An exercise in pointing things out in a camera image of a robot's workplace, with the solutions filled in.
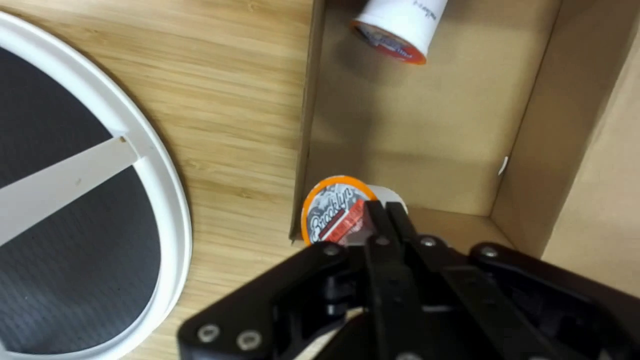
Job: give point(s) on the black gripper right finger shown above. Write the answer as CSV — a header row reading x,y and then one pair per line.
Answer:
x,y
500,304

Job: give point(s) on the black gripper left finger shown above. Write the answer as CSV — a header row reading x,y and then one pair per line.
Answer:
x,y
392,322

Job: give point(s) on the orange-lidded coffee pod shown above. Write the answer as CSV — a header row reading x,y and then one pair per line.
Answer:
x,y
332,208

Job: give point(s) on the white coffee pod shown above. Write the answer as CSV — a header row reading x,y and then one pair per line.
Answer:
x,y
400,28

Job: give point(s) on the brown cardboard box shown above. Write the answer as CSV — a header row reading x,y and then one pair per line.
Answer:
x,y
523,126

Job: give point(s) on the white two-tier turntable stand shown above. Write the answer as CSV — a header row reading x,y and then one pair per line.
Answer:
x,y
94,225

